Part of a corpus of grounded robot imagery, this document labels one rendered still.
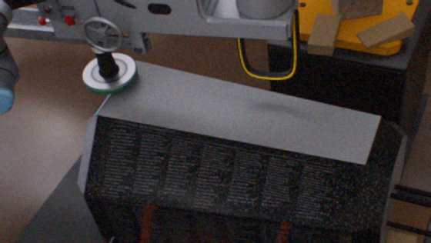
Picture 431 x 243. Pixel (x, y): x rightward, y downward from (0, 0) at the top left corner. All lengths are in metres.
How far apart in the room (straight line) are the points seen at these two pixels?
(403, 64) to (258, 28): 0.76
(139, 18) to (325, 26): 0.84
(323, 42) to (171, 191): 0.85
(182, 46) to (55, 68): 0.79
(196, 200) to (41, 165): 1.38
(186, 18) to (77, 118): 1.70
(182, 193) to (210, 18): 0.67
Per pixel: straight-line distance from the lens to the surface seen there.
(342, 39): 2.71
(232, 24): 2.13
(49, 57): 4.21
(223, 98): 2.46
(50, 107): 3.86
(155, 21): 2.21
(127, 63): 2.62
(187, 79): 2.56
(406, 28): 2.70
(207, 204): 2.36
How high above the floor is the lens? 2.51
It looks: 46 degrees down
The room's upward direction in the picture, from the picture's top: 10 degrees counter-clockwise
